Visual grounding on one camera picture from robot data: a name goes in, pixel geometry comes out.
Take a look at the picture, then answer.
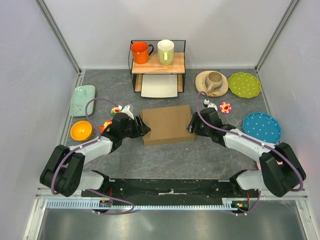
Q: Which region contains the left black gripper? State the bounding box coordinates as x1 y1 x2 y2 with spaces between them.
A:
120 115 151 139

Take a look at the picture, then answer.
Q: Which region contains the brown cardboard paper box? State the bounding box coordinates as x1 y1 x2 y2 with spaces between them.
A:
141 105 196 146

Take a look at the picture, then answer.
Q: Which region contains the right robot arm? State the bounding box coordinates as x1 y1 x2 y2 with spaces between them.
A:
187 107 307 198

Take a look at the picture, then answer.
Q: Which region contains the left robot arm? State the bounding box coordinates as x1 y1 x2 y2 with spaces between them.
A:
39 112 151 197

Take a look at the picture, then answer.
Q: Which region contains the red rainbow flower toy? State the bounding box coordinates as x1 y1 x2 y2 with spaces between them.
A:
99 119 112 133

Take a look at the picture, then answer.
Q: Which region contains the pink flower toy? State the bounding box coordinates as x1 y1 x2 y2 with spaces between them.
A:
219 101 232 114

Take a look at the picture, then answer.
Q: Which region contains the beige saucer plate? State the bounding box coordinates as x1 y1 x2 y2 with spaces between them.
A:
195 70 229 97

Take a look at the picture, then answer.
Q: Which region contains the white square plate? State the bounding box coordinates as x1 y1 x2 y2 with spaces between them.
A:
141 74 178 98

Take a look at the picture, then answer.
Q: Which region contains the beige ceramic cup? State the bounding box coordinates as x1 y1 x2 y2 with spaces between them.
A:
204 71 223 94

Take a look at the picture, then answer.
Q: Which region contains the orange bowl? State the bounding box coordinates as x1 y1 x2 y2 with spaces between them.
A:
70 120 93 142

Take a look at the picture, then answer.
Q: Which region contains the green dotted plate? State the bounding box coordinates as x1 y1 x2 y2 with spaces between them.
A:
228 72 262 99

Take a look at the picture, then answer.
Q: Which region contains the blue dotted plate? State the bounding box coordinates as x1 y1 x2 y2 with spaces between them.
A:
242 112 282 144

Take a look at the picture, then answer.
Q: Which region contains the mint green tray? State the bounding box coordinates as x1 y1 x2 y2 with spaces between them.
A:
69 85 96 117

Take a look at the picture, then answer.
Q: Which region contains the orange mug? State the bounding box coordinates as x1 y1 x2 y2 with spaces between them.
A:
130 41 154 64

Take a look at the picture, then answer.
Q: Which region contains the light green mug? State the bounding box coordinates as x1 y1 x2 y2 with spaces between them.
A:
157 39 175 66

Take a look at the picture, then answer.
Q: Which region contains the pink plate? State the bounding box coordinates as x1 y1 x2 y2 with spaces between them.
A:
257 159 283 171

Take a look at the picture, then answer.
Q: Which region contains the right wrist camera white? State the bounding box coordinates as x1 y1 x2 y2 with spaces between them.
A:
203 99 218 111

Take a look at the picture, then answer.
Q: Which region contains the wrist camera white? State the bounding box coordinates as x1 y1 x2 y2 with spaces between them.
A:
203 99 218 111
117 104 135 119

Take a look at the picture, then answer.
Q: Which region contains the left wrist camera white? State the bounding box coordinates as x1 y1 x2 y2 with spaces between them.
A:
117 104 135 119

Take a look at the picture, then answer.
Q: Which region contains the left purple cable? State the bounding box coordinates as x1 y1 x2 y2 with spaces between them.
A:
50 97 121 196

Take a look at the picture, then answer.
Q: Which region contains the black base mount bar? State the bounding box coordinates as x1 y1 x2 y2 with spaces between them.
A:
97 178 258 206

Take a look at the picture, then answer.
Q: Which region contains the black wire shelf rack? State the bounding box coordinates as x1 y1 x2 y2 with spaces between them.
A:
128 39 186 93

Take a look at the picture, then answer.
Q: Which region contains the white cable duct rail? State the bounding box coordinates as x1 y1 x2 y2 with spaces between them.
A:
46 199 248 211

